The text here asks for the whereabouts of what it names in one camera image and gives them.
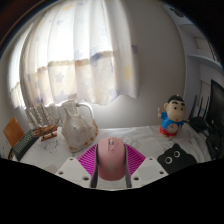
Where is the wooden model sailing ship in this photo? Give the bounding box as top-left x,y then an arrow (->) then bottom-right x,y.
24,103 -> 63,143

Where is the black computer monitor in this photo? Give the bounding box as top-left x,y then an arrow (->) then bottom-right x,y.
205,79 -> 224,134

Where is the black cat-shaped mouse pad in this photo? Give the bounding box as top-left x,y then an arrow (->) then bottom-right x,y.
156,143 -> 199,175

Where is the white printed tablecloth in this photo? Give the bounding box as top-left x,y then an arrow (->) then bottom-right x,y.
9,123 -> 214,181

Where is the black keyboard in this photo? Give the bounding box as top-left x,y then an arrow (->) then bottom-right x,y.
12,129 -> 40,162

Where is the black router with antennas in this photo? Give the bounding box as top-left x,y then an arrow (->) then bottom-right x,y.
189,95 -> 211,134

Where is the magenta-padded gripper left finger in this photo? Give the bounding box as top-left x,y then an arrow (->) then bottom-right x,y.
54,143 -> 100,189

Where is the white star-print curtain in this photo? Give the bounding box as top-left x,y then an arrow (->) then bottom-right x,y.
8,0 -> 139,109

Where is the cartoon boy figurine clock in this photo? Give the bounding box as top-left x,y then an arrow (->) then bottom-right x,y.
157,94 -> 187,138

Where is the brown wooden chair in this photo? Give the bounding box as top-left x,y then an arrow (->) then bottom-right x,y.
3,116 -> 25,158

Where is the white wall shelf unit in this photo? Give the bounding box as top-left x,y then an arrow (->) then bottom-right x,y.
163,3 -> 224,81

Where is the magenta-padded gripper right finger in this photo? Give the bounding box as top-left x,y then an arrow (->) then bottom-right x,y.
123,143 -> 168,189

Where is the pink computer mouse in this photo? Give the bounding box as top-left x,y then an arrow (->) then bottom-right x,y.
96,136 -> 128,182

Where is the black box device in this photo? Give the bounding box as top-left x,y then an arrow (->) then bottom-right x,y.
205,131 -> 224,160

